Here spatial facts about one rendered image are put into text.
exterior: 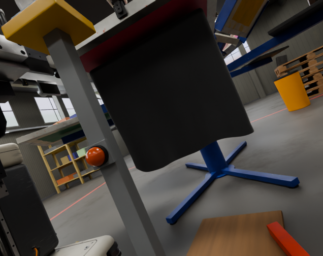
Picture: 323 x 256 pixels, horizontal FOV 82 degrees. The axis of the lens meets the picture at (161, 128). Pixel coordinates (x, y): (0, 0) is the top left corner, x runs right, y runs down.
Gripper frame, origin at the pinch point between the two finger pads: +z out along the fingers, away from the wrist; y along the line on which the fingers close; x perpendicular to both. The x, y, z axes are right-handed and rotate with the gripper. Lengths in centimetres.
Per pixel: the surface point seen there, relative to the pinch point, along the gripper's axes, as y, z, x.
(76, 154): -551, -25, -481
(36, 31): 22.8, 9.4, -13.2
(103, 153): 22.4, 36.9, -10.2
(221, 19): -82, -18, 45
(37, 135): -52, 3, -100
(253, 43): -1147, -244, 418
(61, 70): 20.5, 17.5, -12.9
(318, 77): -407, 55, 250
